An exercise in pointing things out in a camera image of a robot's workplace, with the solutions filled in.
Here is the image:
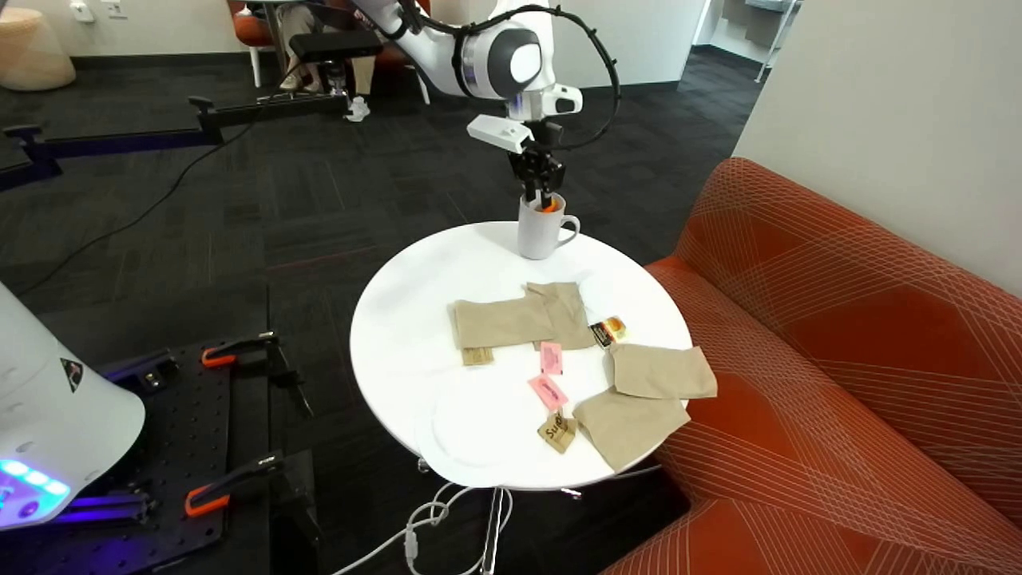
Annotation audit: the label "pink sugar packet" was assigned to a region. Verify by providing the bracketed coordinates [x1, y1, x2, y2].
[539, 341, 563, 374]
[531, 374, 564, 412]

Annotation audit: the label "white ceramic mug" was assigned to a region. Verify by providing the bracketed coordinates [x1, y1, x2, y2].
[516, 193, 582, 263]

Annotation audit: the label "tan napkin upper right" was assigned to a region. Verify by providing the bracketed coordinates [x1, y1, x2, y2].
[611, 343, 717, 400]

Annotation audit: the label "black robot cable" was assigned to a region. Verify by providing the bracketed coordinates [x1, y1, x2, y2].
[449, 0, 621, 152]

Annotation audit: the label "large tan napkin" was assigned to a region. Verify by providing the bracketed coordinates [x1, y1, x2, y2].
[449, 282, 594, 351]

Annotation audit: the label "tan napkin lower right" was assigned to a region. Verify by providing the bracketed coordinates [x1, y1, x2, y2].
[575, 391, 689, 468]

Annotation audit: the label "white cables under table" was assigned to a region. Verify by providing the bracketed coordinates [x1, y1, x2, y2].
[330, 480, 587, 575]

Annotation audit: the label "pink sugar packet lower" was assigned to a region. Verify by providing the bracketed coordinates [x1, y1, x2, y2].
[531, 374, 564, 412]

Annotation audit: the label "beige round stool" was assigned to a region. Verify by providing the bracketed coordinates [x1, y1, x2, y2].
[0, 6, 77, 91]

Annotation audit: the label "orange sofa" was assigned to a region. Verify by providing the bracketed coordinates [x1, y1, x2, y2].
[607, 156, 1022, 575]

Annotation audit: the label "orange handled clamp upper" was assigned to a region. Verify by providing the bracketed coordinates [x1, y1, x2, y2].
[198, 327, 311, 419]

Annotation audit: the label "orange handled clamp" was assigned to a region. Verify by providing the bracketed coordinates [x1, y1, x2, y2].
[181, 453, 282, 519]
[198, 327, 311, 419]

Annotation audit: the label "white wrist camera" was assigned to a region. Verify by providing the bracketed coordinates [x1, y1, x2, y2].
[467, 116, 533, 152]

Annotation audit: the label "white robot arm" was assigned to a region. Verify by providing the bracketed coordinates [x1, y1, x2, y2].
[355, 0, 584, 208]

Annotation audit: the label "seated person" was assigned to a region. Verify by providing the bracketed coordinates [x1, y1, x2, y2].
[273, 0, 382, 122]

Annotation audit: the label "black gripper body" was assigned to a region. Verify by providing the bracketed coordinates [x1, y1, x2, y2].
[509, 122, 564, 186]

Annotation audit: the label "orange chair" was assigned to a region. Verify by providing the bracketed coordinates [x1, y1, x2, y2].
[226, 0, 414, 96]

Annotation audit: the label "black camera stand bar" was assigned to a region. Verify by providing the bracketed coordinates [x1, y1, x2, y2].
[0, 96, 344, 190]

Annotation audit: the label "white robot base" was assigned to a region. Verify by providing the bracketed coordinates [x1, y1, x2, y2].
[0, 284, 148, 531]

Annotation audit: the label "small tan packet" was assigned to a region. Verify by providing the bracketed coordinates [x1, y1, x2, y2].
[459, 349, 495, 368]

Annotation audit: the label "brown tea packet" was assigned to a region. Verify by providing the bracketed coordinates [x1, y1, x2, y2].
[536, 412, 578, 453]

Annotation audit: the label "round white table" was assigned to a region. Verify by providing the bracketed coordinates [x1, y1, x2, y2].
[347, 219, 689, 490]

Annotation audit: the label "dark orange condiment packet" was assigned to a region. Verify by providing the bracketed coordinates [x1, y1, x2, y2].
[589, 316, 626, 343]

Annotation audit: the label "pink sugar packet upper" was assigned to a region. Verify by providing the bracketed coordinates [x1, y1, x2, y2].
[539, 341, 563, 374]

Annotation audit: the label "orange handled clamp lower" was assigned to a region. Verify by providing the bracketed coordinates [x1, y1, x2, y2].
[181, 453, 282, 519]

